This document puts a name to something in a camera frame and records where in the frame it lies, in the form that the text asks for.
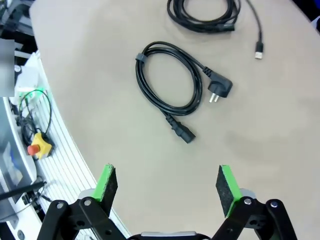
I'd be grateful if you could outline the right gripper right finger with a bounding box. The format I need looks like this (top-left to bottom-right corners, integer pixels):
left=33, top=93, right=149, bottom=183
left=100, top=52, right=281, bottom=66
left=211, top=164, right=298, bottom=240

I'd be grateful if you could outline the black emergency stop cable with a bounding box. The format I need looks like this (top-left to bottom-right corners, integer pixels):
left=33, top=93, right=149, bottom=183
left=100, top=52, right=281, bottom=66
left=17, top=89, right=54, bottom=147

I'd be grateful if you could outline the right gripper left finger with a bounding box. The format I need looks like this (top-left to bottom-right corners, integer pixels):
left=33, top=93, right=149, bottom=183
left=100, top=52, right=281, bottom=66
left=37, top=163, right=131, bottom=240

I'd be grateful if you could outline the white ribbed base plate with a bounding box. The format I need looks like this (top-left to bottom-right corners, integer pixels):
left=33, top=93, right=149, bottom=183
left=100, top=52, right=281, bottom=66
left=0, top=48, right=132, bottom=240

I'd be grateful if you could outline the black braided USB cable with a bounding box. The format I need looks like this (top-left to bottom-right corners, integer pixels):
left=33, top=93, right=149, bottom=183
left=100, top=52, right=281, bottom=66
left=166, top=0, right=266, bottom=61

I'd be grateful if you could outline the long black power cable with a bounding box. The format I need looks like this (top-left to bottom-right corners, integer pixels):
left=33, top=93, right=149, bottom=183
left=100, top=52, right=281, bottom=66
left=134, top=41, right=234, bottom=145

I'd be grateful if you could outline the grey box with blue label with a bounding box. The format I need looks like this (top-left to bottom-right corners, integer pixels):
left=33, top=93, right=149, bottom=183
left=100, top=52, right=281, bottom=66
left=0, top=139, right=26, bottom=191

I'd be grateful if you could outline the yellow emergency stop button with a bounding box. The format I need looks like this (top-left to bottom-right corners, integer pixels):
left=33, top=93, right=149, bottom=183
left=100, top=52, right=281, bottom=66
left=26, top=132, right=55, bottom=160

